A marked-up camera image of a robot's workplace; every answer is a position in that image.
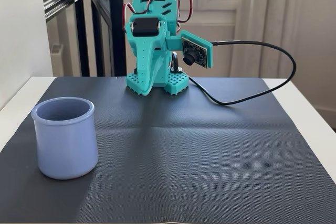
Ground wrist camera on teal mount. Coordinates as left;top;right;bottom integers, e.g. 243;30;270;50
180;30;214;70

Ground black camera cable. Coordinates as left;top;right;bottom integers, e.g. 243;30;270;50
187;40;297;106

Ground lavender blue pot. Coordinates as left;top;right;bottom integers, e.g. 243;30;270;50
30;97;99;180

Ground dark grey ribbed mat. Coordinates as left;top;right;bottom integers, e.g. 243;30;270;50
0;76;336;224

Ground red servo wire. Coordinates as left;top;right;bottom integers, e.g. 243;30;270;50
172;0;194;24
122;0;156;33

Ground teal perforated robot base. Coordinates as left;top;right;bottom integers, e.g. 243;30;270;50
125;71;190;97

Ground white radiator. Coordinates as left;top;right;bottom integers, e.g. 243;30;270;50
49;43;65;77

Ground beige curtain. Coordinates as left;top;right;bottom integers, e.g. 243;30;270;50
228;0;336;79

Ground teal gripper with servo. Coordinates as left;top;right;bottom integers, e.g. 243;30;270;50
124;15;185;97

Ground black framed glass door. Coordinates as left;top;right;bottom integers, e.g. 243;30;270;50
39;0;127;77

